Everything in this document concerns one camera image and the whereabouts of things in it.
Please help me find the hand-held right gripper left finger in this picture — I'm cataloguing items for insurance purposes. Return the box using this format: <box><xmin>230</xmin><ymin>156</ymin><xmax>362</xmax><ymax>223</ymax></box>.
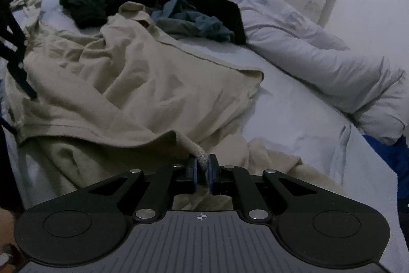
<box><xmin>85</xmin><ymin>155</ymin><xmax>198</xmax><ymax>224</ymax></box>

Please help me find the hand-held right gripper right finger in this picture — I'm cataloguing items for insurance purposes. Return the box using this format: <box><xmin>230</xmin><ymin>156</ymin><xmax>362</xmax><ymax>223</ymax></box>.
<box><xmin>207</xmin><ymin>154</ymin><xmax>320</xmax><ymax>224</ymax></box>

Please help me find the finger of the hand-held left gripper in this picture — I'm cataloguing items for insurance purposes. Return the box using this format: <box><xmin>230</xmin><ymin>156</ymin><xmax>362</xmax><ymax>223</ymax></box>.
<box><xmin>0</xmin><ymin>0</ymin><xmax>38</xmax><ymax>101</ymax></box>

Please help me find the beige shirt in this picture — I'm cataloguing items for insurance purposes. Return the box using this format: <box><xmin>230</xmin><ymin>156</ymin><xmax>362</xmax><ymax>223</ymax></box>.
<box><xmin>5</xmin><ymin>1</ymin><xmax>349</xmax><ymax>213</ymax></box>

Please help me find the black garment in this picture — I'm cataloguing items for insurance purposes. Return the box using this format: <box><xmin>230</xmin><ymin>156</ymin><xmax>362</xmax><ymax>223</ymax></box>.
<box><xmin>59</xmin><ymin>0</ymin><xmax>248</xmax><ymax>45</ymax></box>

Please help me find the blue garment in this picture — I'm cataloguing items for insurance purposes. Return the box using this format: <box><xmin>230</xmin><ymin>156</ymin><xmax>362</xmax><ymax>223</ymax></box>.
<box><xmin>152</xmin><ymin>0</ymin><xmax>235</xmax><ymax>42</ymax></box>

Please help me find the light blue tree-print duvet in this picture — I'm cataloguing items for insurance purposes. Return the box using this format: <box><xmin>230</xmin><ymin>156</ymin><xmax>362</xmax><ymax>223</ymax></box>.
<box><xmin>176</xmin><ymin>0</ymin><xmax>409</xmax><ymax>146</ymax></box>

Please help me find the blue and navy jacket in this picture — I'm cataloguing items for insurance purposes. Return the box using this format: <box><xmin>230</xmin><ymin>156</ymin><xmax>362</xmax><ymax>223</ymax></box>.
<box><xmin>362</xmin><ymin>135</ymin><xmax>409</xmax><ymax>197</ymax></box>

